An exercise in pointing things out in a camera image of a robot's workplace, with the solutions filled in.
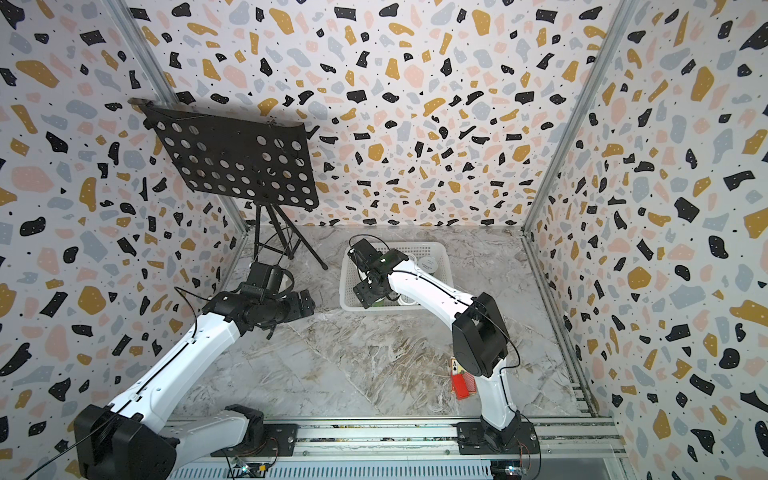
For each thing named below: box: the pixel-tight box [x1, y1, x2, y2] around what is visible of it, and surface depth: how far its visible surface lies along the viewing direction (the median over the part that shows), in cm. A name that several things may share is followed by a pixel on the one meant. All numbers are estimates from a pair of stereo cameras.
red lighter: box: [452, 372, 477, 400], surface depth 82 cm
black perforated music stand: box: [129, 99, 329, 270], surface depth 77 cm
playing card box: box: [451, 358, 463, 375], surface depth 86 cm
